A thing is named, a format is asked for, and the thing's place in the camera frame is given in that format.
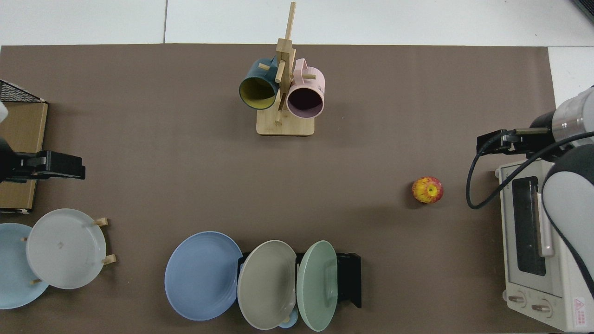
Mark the red yellow apple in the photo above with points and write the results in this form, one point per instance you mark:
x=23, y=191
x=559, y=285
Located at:
x=427, y=190

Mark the wooden plate rack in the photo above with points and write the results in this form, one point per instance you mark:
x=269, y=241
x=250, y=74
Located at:
x=101, y=221

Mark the pale grey plate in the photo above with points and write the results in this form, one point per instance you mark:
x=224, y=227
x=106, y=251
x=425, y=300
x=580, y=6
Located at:
x=65, y=250

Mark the light blue plate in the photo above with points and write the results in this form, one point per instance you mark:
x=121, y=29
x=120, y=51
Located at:
x=14, y=278

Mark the black dish rack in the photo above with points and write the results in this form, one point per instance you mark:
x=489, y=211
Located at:
x=350, y=278

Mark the green plate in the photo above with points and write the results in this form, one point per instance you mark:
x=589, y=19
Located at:
x=315, y=287

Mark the beige plate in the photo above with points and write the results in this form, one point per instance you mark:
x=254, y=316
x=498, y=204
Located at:
x=267, y=287

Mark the brown table cloth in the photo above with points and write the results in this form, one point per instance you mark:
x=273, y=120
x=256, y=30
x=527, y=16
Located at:
x=185, y=162

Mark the pale toaster oven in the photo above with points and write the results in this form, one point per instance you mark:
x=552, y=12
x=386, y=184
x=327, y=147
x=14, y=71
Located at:
x=524, y=287

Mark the dark grey panel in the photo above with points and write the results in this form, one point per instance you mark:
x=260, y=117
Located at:
x=585, y=8

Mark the pink cup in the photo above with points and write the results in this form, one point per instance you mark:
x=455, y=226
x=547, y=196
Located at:
x=311, y=83

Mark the wooden cup stand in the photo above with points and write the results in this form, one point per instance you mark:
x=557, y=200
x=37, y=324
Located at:
x=285, y=126

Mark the dark teal cup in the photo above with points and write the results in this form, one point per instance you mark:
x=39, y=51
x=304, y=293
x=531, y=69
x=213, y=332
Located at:
x=260, y=74

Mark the small blue round thing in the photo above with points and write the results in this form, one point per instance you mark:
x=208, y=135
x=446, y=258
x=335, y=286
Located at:
x=290, y=321

